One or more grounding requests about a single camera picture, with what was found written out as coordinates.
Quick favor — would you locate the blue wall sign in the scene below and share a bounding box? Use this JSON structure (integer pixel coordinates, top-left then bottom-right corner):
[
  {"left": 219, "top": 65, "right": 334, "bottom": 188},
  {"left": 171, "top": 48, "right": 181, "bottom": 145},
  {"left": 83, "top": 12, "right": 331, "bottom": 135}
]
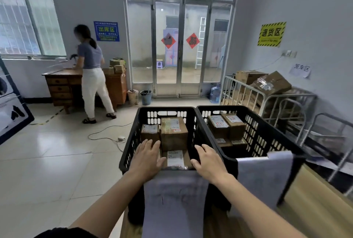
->
[{"left": 93, "top": 21, "right": 120, "bottom": 42}]

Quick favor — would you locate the grey metal cage cart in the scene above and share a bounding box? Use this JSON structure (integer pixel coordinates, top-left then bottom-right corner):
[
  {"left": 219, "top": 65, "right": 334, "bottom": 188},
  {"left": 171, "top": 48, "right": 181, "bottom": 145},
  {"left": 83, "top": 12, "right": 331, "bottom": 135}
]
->
[{"left": 300, "top": 112, "right": 353, "bottom": 184}]

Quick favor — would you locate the taped large cardboard box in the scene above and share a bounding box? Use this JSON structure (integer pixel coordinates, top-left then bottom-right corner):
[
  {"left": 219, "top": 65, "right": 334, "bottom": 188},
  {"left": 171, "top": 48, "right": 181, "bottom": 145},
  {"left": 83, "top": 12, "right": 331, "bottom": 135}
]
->
[{"left": 249, "top": 71, "right": 292, "bottom": 97}]

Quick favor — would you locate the aluminium ladder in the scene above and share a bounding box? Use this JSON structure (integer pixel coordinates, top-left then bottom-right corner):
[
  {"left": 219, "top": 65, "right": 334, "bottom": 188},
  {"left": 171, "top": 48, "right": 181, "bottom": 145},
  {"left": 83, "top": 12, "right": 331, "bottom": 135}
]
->
[{"left": 195, "top": 17, "right": 207, "bottom": 70}]

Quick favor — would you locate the white paper wall sign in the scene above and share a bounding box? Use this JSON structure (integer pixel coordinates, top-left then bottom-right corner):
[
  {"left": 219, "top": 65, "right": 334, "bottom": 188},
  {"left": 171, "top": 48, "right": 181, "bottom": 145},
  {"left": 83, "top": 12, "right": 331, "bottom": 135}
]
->
[{"left": 289, "top": 63, "right": 312, "bottom": 79}]

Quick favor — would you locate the white paper sheet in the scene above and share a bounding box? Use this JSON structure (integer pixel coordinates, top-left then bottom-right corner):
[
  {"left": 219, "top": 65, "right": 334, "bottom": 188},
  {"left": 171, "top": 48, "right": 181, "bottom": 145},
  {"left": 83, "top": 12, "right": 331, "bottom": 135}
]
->
[
  {"left": 142, "top": 170, "right": 211, "bottom": 238},
  {"left": 229, "top": 151, "right": 294, "bottom": 217}
]

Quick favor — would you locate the white metal cage cart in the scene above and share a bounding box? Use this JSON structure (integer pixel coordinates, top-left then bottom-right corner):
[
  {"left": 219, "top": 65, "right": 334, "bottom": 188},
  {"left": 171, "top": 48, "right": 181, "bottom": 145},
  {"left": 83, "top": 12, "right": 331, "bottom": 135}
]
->
[{"left": 220, "top": 75, "right": 318, "bottom": 131}]

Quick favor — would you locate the brown wooden desk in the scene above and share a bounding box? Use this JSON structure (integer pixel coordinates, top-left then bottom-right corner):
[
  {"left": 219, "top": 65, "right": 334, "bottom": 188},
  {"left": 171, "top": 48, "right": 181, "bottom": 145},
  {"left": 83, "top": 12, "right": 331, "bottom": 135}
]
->
[{"left": 42, "top": 68, "right": 128, "bottom": 115}]

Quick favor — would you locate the black and white poster board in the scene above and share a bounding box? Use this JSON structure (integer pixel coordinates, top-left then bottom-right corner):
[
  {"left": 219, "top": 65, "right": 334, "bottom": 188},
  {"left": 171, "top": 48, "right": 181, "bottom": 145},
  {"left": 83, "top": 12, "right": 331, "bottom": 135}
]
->
[{"left": 0, "top": 57, "right": 35, "bottom": 146}]

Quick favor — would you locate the beige waste bin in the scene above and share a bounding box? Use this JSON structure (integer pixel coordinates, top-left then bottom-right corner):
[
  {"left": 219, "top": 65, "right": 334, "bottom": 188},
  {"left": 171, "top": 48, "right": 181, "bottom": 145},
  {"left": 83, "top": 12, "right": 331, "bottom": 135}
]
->
[{"left": 127, "top": 89, "right": 139, "bottom": 106}]

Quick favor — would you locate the black sleeve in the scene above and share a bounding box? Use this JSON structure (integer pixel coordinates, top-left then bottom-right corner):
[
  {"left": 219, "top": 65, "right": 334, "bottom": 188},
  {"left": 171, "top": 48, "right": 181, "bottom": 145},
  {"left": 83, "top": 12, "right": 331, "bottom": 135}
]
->
[{"left": 34, "top": 226, "right": 99, "bottom": 238}]

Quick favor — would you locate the tall labelled cardboard box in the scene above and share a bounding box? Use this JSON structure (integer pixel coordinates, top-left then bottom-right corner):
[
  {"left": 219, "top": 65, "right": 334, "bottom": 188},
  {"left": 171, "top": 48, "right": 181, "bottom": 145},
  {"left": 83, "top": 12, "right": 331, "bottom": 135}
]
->
[{"left": 160, "top": 117, "right": 189, "bottom": 152}]

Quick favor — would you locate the person's right hand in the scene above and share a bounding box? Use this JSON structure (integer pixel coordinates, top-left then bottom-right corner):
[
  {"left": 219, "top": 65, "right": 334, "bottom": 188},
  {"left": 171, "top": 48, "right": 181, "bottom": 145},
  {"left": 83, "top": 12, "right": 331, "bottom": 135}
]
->
[{"left": 190, "top": 144, "right": 231, "bottom": 186}]

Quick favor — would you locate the white power strip with cable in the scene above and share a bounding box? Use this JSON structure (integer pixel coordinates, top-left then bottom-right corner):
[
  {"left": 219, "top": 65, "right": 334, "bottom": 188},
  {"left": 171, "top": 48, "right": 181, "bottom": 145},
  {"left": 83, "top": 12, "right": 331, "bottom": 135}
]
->
[{"left": 87, "top": 122, "right": 133, "bottom": 153}]

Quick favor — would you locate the red diamond door decoration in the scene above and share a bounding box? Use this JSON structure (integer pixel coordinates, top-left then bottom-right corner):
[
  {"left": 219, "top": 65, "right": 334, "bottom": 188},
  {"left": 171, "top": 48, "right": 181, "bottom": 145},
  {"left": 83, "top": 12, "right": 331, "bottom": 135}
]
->
[
  {"left": 161, "top": 32, "right": 176, "bottom": 49},
  {"left": 186, "top": 33, "right": 201, "bottom": 49}
]

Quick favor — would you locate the barred window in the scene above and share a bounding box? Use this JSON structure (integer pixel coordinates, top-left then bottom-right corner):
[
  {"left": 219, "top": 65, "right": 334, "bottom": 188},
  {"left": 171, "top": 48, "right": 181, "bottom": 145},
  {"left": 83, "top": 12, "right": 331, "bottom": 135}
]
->
[{"left": 0, "top": 0, "right": 67, "bottom": 60}]

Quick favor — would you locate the black plastic crate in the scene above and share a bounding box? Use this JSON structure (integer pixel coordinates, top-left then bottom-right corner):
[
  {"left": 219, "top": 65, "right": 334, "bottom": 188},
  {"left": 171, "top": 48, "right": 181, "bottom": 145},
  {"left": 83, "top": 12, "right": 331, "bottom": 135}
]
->
[
  {"left": 195, "top": 105, "right": 307, "bottom": 211},
  {"left": 119, "top": 106, "right": 231, "bottom": 226}
]

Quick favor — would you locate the person's left forearm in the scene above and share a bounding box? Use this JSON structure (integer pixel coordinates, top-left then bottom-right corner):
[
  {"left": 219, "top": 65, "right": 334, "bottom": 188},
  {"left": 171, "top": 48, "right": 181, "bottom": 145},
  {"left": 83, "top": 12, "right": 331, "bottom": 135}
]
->
[{"left": 68, "top": 172, "right": 155, "bottom": 238}]

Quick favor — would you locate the person's right forearm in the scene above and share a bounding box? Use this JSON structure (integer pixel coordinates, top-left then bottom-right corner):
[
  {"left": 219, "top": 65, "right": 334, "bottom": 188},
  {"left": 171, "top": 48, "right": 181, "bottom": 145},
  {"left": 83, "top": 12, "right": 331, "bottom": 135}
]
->
[{"left": 214, "top": 175, "right": 308, "bottom": 238}]

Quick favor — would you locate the flat labelled cardboard box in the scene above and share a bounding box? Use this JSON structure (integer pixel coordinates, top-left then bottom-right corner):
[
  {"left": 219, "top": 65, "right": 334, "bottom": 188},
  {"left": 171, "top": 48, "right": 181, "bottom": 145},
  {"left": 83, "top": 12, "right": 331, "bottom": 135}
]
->
[{"left": 161, "top": 150, "right": 194, "bottom": 170}]

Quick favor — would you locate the small labelled cardboard box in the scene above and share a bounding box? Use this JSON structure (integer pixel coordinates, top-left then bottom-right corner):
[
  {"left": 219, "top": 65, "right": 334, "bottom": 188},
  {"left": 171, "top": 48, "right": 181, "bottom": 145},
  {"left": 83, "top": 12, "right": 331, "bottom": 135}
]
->
[{"left": 141, "top": 124, "right": 161, "bottom": 145}]

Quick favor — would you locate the yellow wall sign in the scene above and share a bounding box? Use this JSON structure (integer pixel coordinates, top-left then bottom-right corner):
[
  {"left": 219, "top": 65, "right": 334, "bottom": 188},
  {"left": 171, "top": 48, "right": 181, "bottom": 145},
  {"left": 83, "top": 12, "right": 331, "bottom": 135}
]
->
[{"left": 257, "top": 21, "right": 287, "bottom": 48}]

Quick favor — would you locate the aluminium glass double door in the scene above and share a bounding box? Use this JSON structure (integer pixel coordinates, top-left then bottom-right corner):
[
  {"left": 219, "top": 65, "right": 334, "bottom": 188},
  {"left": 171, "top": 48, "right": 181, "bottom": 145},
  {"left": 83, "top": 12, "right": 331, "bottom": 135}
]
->
[{"left": 152, "top": 0, "right": 206, "bottom": 98}]

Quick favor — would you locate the blue water jug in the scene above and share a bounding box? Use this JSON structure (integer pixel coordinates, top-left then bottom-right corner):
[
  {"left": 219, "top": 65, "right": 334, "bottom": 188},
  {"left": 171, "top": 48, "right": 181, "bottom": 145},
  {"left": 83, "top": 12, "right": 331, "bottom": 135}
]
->
[{"left": 209, "top": 83, "right": 222, "bottom": 104}]

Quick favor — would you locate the person's left hand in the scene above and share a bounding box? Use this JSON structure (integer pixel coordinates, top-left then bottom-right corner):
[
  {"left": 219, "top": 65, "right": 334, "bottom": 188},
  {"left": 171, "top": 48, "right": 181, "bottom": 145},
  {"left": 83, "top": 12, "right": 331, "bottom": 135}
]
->
[{"left": 129, "top": 139, "right": 167, "bottom": 183}]

